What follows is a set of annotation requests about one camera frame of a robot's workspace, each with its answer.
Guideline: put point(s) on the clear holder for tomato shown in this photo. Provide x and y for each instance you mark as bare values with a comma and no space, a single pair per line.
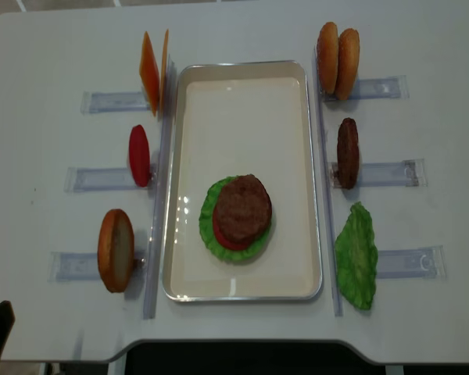
106,179

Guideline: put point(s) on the brown meat patty on stack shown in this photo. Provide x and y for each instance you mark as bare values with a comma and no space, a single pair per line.
243,210

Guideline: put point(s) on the standing green lettuce leaf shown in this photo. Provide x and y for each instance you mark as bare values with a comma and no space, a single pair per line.
357,258

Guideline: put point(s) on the clear rail strip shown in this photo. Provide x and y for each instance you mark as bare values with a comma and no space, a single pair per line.
161,177
329,217

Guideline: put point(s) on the white metal tray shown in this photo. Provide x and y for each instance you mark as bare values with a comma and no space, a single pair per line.
231,120

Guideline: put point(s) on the clear holder for patty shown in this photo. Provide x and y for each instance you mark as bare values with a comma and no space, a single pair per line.
408,173

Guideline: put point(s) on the standing brown meat patty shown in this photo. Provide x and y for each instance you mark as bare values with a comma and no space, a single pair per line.
348,154

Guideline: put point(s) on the green lettuce leaf on stack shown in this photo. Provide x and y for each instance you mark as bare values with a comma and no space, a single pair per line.
207,234

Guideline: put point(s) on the clear holder for left bun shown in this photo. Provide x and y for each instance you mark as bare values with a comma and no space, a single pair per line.
73,266

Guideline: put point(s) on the clear holder for right buns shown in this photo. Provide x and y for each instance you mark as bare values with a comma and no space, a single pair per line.
377,88

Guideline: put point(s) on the clear holder for lettuce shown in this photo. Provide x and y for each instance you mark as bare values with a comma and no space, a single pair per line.
425,263

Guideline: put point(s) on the standing bun half left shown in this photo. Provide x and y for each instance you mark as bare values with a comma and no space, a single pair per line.
116,251

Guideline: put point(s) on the clear left rail strip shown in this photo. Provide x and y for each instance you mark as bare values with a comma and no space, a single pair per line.
161,177

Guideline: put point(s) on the clear holder for cheese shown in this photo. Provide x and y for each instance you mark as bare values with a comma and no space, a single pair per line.
134,101

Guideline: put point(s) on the standing bun far right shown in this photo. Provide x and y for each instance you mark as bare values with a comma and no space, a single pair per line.
327,57

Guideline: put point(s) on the standing red tomato slice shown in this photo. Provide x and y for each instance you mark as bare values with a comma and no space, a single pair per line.
139,157

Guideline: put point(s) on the clear right rail strip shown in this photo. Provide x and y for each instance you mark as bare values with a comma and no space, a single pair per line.
329,217

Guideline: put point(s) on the red tomato slice on stack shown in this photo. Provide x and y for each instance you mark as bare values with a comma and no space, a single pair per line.
221,239

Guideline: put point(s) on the orange cheese slice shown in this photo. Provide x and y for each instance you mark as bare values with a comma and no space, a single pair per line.
149,73
163,74

